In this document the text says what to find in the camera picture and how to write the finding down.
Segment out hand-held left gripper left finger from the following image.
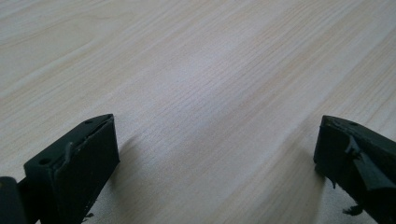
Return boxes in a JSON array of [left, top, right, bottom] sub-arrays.
[[17, 113, 120, 224]]

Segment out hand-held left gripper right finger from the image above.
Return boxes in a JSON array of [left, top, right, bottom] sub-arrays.
[[313, 115, 396, 224]]

